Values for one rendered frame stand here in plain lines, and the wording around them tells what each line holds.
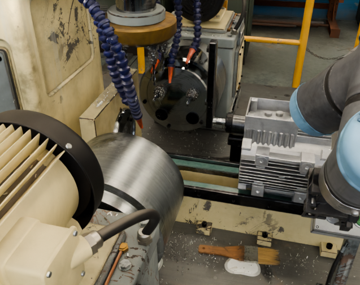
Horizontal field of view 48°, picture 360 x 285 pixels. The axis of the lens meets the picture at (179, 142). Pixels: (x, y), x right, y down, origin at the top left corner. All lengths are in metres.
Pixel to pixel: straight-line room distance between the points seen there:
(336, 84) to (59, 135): 0.36
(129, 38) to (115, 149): 0.24
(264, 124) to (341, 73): 0.41
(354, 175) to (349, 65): 0.16
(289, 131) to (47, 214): 0.63
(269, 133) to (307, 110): 0.33
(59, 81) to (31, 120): 0.55
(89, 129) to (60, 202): 0.48
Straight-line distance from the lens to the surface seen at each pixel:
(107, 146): 0.80
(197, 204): 1.09
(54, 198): 0.48
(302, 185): 0.98
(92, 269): 0.57
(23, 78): 0.94
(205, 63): 1.23
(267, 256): 1.08
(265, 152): 0.95
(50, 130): 0.49
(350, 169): 0.46
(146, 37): 0.89
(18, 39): 0.91
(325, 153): 0.97
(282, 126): 0.95
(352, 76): 0.54
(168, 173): 0.81
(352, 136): 0.46
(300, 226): 1.10
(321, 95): 0.60
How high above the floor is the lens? 1.60
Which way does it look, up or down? 33 degrees down
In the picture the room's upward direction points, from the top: straight up
